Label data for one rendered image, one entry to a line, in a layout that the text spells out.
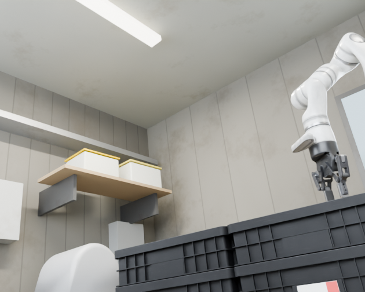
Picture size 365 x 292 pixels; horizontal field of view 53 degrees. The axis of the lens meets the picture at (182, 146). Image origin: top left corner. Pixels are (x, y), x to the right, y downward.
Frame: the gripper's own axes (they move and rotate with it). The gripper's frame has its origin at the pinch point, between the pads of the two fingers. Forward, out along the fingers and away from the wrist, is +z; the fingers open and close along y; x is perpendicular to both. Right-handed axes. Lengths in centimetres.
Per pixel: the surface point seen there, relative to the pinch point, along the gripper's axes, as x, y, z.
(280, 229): 16.3, 2.8, 7.3
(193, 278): 36.1, 19.6, 15.7
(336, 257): 8.7, -5.9, 16.1
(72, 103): 89, 278, -197
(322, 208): 8.9, -5.6, 4.8
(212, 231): 30.5, 14.6, 4.5
